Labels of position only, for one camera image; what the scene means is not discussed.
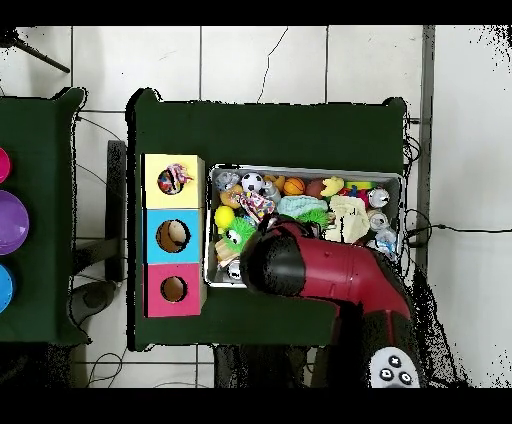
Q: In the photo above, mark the white cloth with colourful print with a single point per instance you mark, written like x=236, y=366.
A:
x=256, y=204

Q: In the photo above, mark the light blue cloth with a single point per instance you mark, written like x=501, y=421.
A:
x=300, y=204

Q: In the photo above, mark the colourful butterfly print cloth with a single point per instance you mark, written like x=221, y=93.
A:
x=178, y=176

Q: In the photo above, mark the cream waffle cloth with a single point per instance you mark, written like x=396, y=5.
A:
x=352, y=220

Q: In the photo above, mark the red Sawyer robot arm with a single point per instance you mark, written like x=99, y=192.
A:
x=340, y=268

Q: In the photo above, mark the wooden box with three holes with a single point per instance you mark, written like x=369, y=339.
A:
x=188, y=248

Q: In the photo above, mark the shallow clear plastic bin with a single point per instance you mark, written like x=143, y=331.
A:
x=360, y=172

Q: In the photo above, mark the green spiky ball with eyes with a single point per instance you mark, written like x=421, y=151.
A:
x=240, y=230

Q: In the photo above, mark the grey toy robot figure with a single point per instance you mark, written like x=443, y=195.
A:
x=272, y=192

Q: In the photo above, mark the small soccer ball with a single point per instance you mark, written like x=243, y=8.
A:
x=252, y=182

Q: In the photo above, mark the orange ball with holes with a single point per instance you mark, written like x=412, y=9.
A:
x=228, y=196

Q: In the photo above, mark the yellow ball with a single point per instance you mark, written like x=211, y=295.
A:
x=224, y=216

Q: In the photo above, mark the small orange basketball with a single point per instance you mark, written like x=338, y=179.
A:
x=294, y=186

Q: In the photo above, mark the small green spiky ball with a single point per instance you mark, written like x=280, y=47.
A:
x=314, y=216

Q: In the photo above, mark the black upright stand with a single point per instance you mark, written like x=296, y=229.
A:
x=116, y=180

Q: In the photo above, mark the grey stand foot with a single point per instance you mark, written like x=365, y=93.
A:
x=94, y=298

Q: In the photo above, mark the dark green side table cloth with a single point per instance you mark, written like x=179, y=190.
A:
x=36, y=132

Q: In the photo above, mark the purple bowl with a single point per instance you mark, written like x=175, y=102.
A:
x=12, y=224

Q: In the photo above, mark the pink bowl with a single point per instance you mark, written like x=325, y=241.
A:
x=3, y=166

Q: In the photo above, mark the blue bowl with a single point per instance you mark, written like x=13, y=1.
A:
x=4, y=288

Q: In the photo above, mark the black tripod leg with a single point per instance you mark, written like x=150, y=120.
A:
x=40, y=58

